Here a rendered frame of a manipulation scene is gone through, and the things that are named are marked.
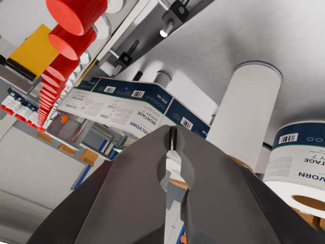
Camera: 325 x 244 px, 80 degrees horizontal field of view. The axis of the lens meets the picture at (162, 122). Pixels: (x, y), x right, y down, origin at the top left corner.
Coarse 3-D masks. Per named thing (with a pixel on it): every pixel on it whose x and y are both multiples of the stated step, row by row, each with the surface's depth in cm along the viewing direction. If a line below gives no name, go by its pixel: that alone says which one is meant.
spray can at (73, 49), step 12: (132, 0) 23; (120, 12) 21; (96, 24) 20; (108, 24) 20; (48, 36) 19; (60, 36) 18; (72, 36) 18; (84, 36) 19; (96, 36) 22; (108, 36) 22; (60, 48) 20; (72, 48) 19; (84, 48) 20
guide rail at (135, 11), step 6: (144, 0) 31; (138, 6) 32; (144, 6) 32; (132, 12) 34; (138, 12) 33; (126, 18) 36; (132, 18) 35; (126, 24) 37; (120, 30) 40; (114, 36) 42; (108, 42) 45; (114, 42) 44; (108, 48) 47; (102, 54) 51
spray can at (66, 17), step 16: (48, 0) 14; (64, 0) 14; (80, 0) 14; (96, 0) 15; (112, 0) 16; (128, 0) 18; (64, 16) 15; (80, 16) 14; (96, 16) 16; (80, 32) 16
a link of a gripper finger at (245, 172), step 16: (256, 176) 8; (256, 192) 8; (272, 192) 8; (272, 208) 7; (288, 208) 7; (272, 224) 6; (288, 224) 6; (304, 224) 6; (288, 240) 6; (304, 240) 6; (320, 240) 6
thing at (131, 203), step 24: (144, 144) 10; (168, 144) 12; (120, 168) 8; (144, 168) 8; (120, 192) 7; (144, 192) 7; (96, 216) 6; (120, 216) 6; (144, 216) 7; (96, 240) 6; (120, 240) 6; (144, 240) 6
